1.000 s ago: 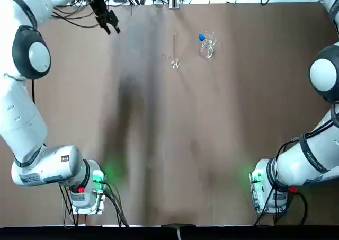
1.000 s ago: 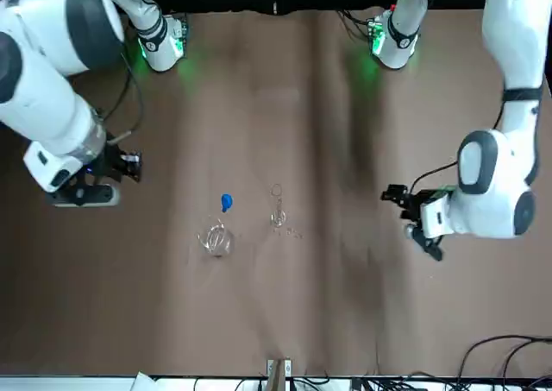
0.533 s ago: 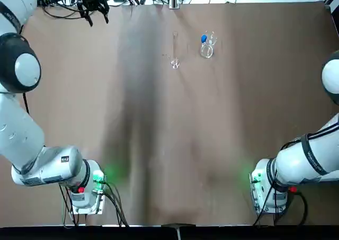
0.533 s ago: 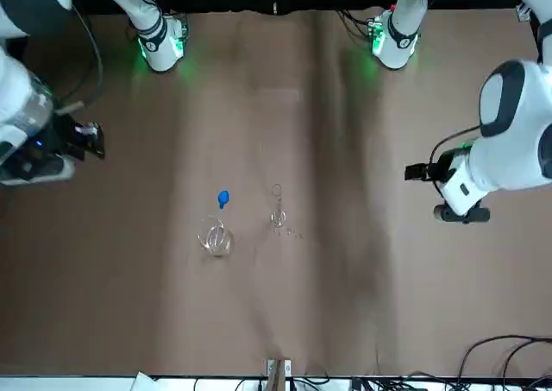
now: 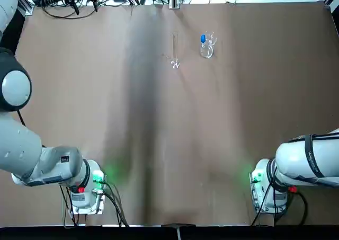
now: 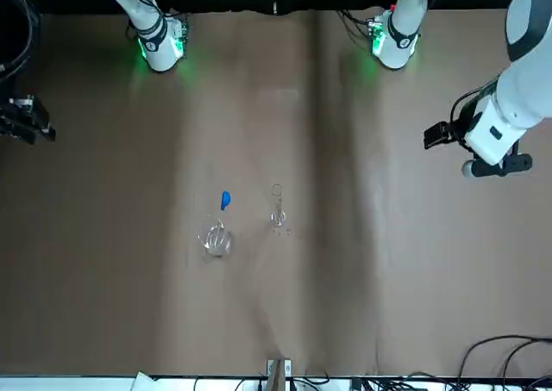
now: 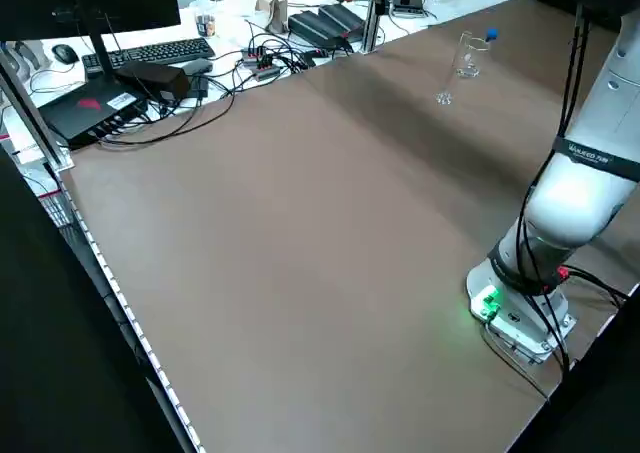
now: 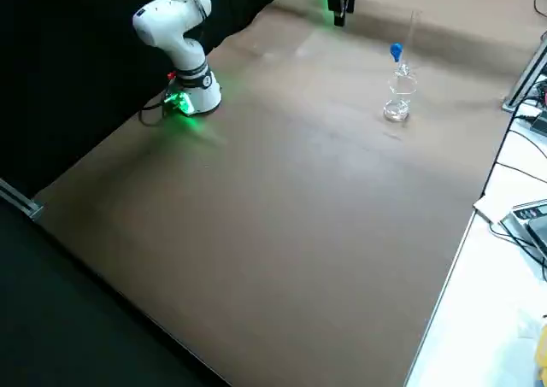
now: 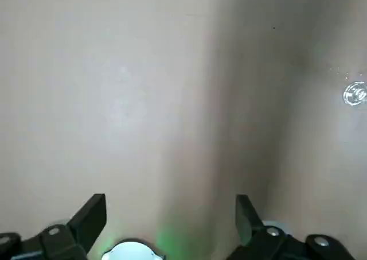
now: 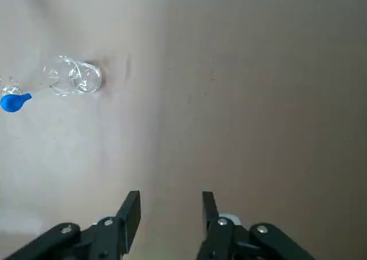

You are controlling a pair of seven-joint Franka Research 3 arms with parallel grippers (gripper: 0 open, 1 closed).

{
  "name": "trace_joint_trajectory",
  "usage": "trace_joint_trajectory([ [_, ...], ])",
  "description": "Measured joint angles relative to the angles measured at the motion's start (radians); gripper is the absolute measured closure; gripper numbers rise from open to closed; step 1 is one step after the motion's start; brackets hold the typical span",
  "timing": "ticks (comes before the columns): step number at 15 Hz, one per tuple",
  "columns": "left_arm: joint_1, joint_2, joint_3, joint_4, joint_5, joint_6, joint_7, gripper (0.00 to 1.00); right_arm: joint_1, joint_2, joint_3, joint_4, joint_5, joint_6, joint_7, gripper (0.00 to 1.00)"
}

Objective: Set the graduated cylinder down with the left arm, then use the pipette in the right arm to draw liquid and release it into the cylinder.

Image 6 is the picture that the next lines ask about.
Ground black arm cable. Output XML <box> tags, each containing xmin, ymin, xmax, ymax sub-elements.
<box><xmin>448</xmin><ymin>86</ymin><xmax>488</xmax><ymax>150</ymax></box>
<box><xmin>0</xmin><ymin>0</ymin><xmax>43</xmax><ymax>84</ymax></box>

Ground aluminium camera post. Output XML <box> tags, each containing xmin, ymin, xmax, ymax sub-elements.
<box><xmin>266</xmin><ymin>358</ymin><xmax>292</xmax><ymax>391</ymax></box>

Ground clear glass beaker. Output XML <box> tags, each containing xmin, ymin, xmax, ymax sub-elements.
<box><xmin>197</xmin><ymin>216</ymin><xmax>235</xmax><ymax>258</ymax></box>

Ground looped black cable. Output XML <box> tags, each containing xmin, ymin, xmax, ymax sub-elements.
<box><xmin>456</xmin><ymin>333</ymin><xmax>552</xmax><ymax>386</ymax></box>
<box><xmin>499</xmin><ymin>341</ymin><xmax>552</xmax><ymax>388</ymax></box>

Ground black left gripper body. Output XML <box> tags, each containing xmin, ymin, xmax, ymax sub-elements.
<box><xmin>450</xmin><ymin>121</ymin><xmax>474</xmax><ymax>151</ymax></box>

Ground glass pipette blue bulb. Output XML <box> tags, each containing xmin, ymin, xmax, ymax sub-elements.
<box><xmin>213</xmin><ymin>190</ymin><xmax>233</xmax><ymax>239</ymax></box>

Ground clear glass graduated cylinder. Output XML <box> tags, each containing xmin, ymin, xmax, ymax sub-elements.
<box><xmin>269</xmin><ymin>183</ymin><xmax>289</xmax><ymax>229</ymax></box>

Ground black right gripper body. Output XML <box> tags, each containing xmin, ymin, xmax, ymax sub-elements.
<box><xmin>0</xmin><ymin>99</ymin><xmax>38</xmax><ymax>145</ymax></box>

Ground white paper sheet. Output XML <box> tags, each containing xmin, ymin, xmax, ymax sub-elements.
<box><xmin>133</xmin><ymin>370</ymin><xmax>159</xmax><ymax>391</ymax></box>

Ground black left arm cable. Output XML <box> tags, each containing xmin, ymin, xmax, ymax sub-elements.
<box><xmin>448</xmin><ymin>86</ymin><xmax>488</xmax><ymax>150</ymax></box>

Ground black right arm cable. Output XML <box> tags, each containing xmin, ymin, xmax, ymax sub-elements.
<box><xmin>0</xmin><ymin>0</ymin><xmax>43</xmax><ymax>84</ymax></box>

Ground black left base cable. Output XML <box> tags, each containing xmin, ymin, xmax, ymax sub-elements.
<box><xmin>339</xmin><ymin>9</ymin><xmax>375</xmax><ymax>39</ymax></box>

